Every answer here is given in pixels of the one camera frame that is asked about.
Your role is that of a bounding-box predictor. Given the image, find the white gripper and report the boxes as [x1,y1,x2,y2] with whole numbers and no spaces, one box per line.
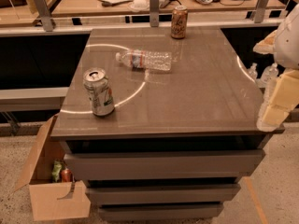
[253,4,299,132]

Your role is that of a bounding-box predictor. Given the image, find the silver green 7up can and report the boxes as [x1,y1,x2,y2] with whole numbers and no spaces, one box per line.
[83,68,115,117]

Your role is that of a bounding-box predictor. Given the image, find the orange soda can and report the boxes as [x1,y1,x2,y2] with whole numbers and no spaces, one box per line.
[171,5,188,39]

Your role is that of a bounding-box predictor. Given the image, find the red can in box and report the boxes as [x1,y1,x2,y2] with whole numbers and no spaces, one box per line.
[61,168,72,182]

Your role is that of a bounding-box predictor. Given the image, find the right sanitizer bottle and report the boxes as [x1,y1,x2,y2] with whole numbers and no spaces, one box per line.
[260,63,278,86]

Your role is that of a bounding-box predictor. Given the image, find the sanitizer bottle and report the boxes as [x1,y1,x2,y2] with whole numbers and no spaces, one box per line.
[248,63,258,80]
[260,63,278,86]

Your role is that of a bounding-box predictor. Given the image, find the left sanitizer bottle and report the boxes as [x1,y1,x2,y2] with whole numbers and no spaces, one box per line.
[248,63,258,80]

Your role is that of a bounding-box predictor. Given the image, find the grey drawer cabinet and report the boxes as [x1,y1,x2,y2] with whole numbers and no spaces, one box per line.
[50,26,286,222]

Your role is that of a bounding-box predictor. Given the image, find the clear plastic water bottle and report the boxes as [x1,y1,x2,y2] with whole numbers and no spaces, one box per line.
[115,49,172,72]

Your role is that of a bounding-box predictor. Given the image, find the white face mask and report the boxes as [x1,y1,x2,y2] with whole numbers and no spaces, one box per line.
[128,0,149,12]

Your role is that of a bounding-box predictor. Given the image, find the green snack bag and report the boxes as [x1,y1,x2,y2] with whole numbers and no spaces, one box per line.
[51,160,63,183]

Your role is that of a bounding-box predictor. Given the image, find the open cardboard box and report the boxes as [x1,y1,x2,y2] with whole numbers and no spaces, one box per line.
[15,116,91,221]

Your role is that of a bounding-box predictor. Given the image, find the right metal bracket post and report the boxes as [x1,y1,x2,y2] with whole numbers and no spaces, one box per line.
[251,0,269,23]

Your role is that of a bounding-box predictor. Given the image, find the metal bracket post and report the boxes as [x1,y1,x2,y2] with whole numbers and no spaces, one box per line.
[149,0,159,27]
[251,0,269,23]
[34,0,54,32]

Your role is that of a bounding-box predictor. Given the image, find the middle metal bracket post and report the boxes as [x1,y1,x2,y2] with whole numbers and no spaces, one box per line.
[149,0,159,27]

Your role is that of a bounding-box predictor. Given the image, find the left metal bracket post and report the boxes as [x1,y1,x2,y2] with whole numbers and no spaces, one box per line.
[34,0,54,32]

